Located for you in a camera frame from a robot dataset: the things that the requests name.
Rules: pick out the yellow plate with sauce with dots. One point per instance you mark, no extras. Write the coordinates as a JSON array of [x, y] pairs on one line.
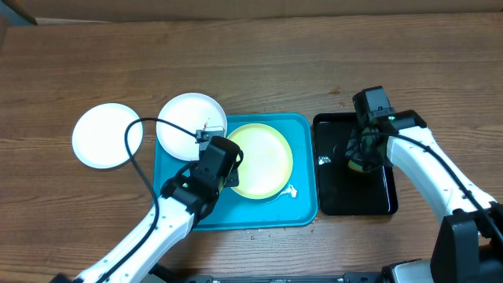
[[268, 161]]

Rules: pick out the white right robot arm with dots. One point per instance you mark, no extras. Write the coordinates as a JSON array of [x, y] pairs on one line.
[[468, 247]]

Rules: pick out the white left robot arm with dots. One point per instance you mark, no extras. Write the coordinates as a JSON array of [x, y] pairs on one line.
[[185, 199]]

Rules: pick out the green yellow sponge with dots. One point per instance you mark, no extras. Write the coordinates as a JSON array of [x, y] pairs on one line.
[[357, 165]]

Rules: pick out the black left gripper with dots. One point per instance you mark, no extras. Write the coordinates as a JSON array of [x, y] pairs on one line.
[[232, 178]]

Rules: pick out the white plate with blue speck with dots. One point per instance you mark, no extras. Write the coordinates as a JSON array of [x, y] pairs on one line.
[[106, 135]]

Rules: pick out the teal plastic tray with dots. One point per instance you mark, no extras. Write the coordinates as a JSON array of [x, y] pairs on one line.
[[295, 205]]

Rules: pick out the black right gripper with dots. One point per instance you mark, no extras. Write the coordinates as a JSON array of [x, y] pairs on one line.
[[357, 153]]

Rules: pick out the black plastic tray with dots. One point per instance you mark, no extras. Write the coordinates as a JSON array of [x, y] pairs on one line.
[[342, 190]]

